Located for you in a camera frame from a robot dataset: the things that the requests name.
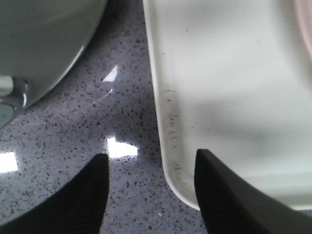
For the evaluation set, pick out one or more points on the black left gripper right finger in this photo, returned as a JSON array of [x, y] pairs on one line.
[[230, 205]]

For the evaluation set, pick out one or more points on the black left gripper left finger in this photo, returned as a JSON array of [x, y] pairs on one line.
[[77, 208]]

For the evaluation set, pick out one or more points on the pink round plate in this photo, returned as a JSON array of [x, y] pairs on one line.
[[303, 9]]

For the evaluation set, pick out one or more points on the cream bear serving tray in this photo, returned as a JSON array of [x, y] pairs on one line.
[[233, 77]]

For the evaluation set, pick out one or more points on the pale green electric cooking pot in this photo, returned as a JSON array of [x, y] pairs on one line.
[[40, 41]]

